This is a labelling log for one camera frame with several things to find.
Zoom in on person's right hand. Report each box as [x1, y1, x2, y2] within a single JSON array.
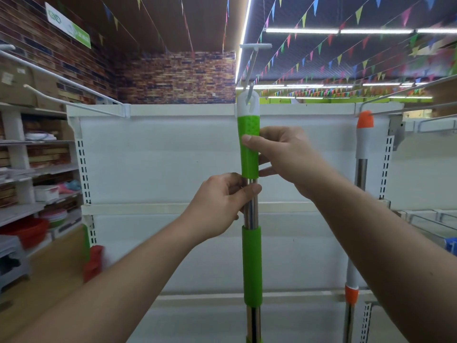
[[242, 126, 340, 201]]

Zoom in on person's left hand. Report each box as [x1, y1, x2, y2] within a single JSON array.
[[180, 173, 263, 247]]

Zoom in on green handled steel mop pole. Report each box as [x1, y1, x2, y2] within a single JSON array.
[[237, 90, 263, 343]]

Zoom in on person's right forearm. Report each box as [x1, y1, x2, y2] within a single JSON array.
[[308, 171, 457, 343]]

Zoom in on person's left forearm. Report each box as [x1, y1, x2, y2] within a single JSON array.
[[7, 213, 198, 343]]

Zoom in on white display hook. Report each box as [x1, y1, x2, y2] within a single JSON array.
[[239, 43, 273, 105]]

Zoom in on white metal shelf unit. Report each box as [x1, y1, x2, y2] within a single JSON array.
[[66, 102, 405, 343]]

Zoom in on long ceiling light strip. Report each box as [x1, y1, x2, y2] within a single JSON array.
[[235, 0, 253, 84]]

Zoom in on colourful bunting flags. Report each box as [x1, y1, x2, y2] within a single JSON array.
[[96, 0, 457, 98]]

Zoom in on ceiling tube light row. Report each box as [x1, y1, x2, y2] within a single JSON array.
[[265, 28, 457, 35]]

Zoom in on red plastic item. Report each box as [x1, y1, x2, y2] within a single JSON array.
[[83, 245, 105, 283]]

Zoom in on stack of plastic plates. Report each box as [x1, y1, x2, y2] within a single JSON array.
[[40, 208, 69, 229]]

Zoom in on white plastic basket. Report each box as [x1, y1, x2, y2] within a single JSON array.
[[34, 185, 60, 203]]

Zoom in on red plastic basin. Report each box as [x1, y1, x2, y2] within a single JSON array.
[[0, 218, 50, 250]]

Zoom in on white side shelf rack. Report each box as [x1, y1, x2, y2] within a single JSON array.
[[0, 102, 83, 254]]

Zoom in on grey plastic stool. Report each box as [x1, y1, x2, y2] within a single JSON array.
[[0, 235, 32, 293]]

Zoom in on brown cardboard box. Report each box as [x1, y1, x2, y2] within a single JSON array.
[[0, 61, 38, 107]]

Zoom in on orange handled steel mop pole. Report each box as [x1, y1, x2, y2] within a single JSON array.
[[342, 111, 375, 343]]

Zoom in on green and white wall sign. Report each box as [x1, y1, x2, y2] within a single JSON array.
[[45, 1, 92, 50]]

